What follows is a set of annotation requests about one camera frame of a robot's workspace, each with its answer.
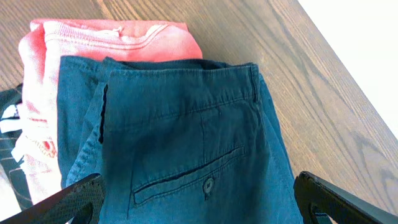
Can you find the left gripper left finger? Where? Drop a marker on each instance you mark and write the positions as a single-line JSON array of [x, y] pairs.
[[80, 202]]

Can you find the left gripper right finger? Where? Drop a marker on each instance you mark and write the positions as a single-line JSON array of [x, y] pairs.
[[319, 201]]

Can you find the navy blue shorts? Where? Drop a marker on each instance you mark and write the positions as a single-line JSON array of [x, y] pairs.
[[184, 141]]

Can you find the black white patterned folded garment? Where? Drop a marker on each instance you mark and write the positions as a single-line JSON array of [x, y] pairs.
[[12, 167]]

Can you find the red folded t-shirt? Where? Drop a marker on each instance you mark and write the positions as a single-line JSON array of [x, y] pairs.
[[41, 50]]

